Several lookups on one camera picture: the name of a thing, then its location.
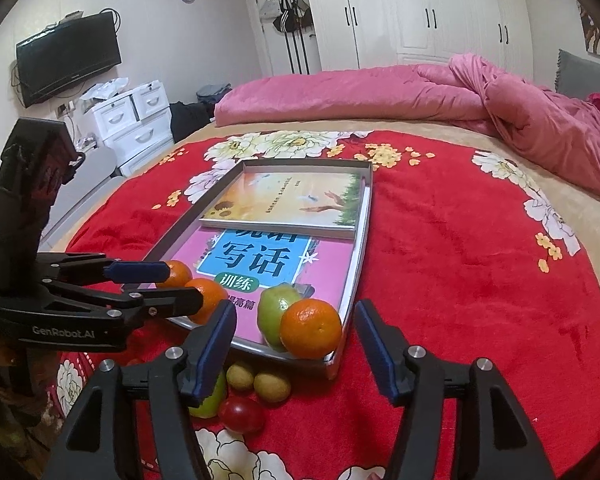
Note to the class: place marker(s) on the shallow grey cardboard box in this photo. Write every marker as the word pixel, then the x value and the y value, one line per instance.
pixel 361 240

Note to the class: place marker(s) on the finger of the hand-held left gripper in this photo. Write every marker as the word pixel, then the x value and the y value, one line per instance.
pixel 177 302
pixel 140 271

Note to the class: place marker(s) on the pink cover book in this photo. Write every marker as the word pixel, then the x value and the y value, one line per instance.
pixel 325 270

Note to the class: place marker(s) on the round green jujube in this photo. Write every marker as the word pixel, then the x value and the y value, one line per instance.
pixel 272 310

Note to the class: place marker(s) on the white wardrobe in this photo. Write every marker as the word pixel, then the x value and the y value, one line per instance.
pixel 380 10

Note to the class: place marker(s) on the sunflower cover book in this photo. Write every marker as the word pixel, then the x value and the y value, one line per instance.
pixel 290 200

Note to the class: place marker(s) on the red cherry tomato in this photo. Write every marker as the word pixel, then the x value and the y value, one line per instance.
pixel 240 415

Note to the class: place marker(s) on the white plastic bag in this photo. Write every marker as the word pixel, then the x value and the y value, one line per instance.
pixel 102 90

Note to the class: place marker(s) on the small yellow-green jujube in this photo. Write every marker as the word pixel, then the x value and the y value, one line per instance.
pixel 272 387
pixel 240 376

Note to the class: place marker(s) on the tree branch wall painting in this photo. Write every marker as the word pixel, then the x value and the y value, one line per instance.
pixel 597 40

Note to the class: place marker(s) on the grey folded clothes pile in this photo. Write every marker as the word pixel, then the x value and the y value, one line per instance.
pixel 214 94

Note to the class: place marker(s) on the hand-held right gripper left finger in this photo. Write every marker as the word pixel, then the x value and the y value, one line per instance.
pixel 215 350

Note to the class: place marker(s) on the white drawer cabinet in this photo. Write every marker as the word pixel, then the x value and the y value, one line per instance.
pixel 135 135

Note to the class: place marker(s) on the orange mandarin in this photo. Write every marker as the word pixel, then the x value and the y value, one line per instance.
pixel 310 330
pixel 181 275
pixel 215 292

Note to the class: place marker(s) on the black flat television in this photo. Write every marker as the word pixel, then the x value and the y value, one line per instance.
pixel 65 60

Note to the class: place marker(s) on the hanging white bag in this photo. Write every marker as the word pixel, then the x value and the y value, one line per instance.
pixel 268 9

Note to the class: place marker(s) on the grey padded headboard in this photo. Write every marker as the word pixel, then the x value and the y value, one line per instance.
pixel 580 75

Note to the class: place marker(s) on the pink quilt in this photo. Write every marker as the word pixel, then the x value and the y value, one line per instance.
pixel 355 95

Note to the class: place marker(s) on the hanging black striped bag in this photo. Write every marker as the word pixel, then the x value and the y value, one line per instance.
pixel 286 17

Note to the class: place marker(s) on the red floral blanket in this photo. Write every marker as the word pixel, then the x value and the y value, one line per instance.
pixel 455 260

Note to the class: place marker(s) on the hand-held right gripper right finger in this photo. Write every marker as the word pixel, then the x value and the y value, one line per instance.
pixel 375 350

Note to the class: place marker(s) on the oval green jujube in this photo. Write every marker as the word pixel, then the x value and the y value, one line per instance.
pixel 212 407

